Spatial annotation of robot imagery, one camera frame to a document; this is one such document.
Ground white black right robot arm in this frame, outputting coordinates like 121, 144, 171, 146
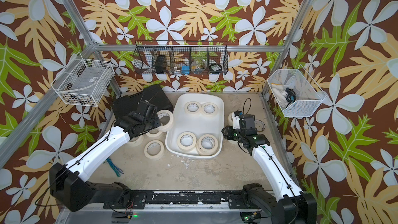
222, 111, 317, 224

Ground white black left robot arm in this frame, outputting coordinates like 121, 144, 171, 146
49, 101, 161, 212

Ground white plastic storage box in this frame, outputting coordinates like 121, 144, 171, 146
165, 93, 225, 159

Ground black plastic tool case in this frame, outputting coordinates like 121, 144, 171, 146
112, 85, 174, 119

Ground white mesh basket right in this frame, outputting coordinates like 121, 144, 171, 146
267, 66, 326, 118

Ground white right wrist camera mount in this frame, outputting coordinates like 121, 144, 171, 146
232, 111, 243, 129

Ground blue green cable ties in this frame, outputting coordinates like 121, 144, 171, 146
106, 158, 123, 177

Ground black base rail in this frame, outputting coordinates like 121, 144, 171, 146
102, 189, 271, 211

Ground white wire basket left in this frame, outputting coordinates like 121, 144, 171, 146
51, 54, 115, 107

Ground black wire basket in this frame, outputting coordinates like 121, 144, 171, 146
132, 40, 229, 75

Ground aluminium frame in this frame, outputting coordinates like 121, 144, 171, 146
0, 0, 327, 224

